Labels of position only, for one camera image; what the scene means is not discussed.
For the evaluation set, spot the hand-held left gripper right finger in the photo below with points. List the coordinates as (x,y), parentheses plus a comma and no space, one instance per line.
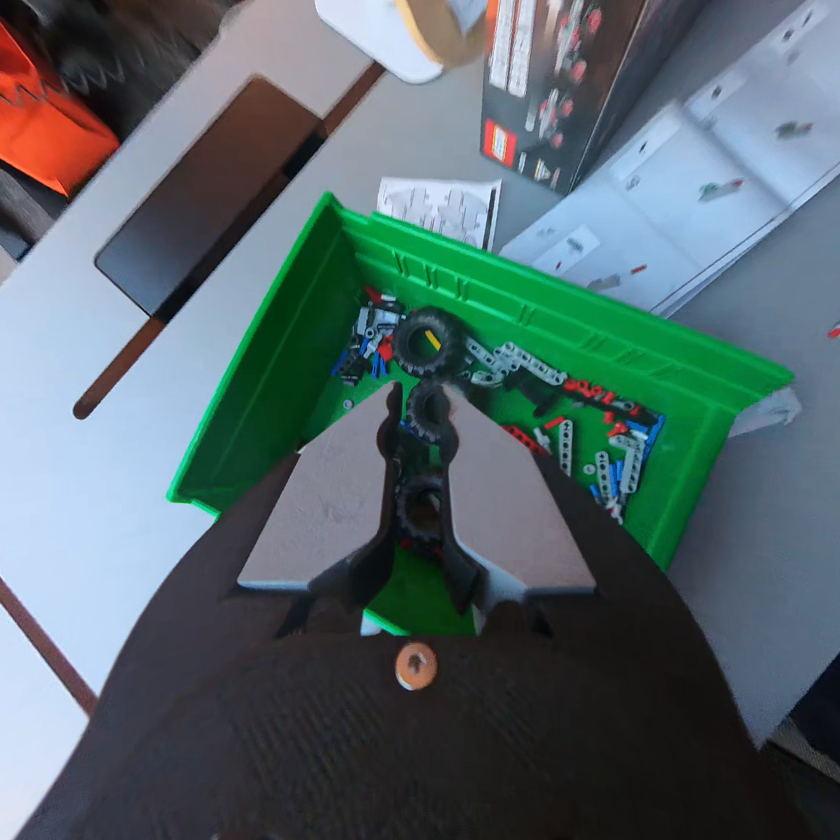
(518,518)

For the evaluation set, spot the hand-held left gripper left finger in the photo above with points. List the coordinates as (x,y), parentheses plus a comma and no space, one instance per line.
(315,512)

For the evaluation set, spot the black lego tire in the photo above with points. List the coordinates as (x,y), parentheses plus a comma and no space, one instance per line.
(420,535)
(400,341)
(413,401)

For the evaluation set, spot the pile of small lego pieces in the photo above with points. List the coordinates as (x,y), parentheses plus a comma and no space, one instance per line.
(630,459)

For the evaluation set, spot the green plastic bin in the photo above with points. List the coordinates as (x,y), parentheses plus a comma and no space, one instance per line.
(275,367)

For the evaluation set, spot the grey partly built lego assembly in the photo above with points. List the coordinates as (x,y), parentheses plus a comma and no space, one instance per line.
(377,321)

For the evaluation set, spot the black lego set box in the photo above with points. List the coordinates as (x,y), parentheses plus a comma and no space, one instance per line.
(544,65)

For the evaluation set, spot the clear plastic bag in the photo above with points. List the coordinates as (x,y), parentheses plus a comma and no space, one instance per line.
(774,410)

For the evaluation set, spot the open white instruction booklet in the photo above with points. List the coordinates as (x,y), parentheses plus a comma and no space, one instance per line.
(689,197)

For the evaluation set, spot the orange bag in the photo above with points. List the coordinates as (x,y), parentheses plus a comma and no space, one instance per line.
(39,131)

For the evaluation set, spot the white rounded holder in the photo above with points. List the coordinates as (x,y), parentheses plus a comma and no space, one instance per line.
(367,33)

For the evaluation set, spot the tan tape roll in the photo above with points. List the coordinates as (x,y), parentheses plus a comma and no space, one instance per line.
(446,39)

